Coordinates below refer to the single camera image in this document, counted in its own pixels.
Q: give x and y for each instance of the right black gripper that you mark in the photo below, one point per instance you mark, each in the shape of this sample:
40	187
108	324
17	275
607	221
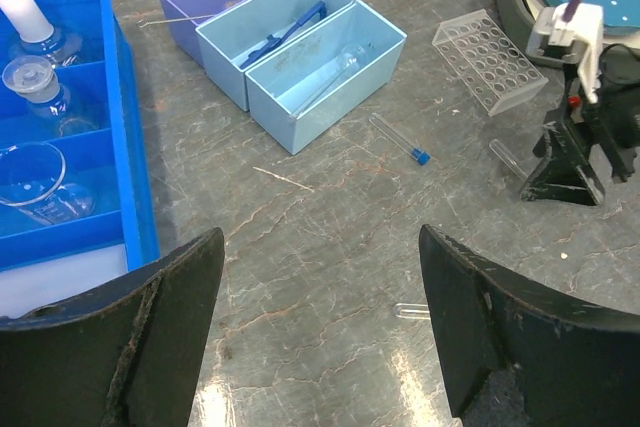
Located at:
564	172

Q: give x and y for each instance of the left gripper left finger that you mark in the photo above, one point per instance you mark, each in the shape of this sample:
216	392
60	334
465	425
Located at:
125	353

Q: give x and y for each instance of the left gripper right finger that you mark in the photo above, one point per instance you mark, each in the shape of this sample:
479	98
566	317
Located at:
514	352

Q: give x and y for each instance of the blue cap tube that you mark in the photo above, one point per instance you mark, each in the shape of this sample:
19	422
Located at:
507	158
411	311
394	135

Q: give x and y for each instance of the glass funnel dish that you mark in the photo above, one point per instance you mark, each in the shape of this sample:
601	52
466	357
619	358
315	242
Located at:
37	180

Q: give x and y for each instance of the small glass beaker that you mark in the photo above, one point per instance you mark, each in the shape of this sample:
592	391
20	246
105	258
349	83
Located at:
54	104

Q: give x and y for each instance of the blue safety glasses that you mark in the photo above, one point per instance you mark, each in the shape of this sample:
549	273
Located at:
272	42

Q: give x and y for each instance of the clear flask white cap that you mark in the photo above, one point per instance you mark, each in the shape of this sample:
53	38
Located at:
37	36

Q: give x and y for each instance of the red cap wash bottle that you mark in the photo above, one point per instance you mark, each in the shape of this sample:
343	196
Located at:
26	288

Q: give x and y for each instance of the glass stirring pipette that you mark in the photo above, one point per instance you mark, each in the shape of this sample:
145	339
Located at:
350	61

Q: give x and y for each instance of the clear test tube rack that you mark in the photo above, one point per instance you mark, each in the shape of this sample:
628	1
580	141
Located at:
488	63

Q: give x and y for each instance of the dark grey tray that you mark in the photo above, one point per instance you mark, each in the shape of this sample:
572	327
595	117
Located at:
516	21

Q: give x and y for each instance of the blue compartment bin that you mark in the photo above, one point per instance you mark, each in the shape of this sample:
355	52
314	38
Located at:
110	160

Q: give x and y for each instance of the light blue box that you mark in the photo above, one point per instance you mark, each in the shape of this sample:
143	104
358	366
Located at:
282	82
226	40

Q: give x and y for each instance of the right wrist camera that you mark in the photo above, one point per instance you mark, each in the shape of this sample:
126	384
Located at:
578	42

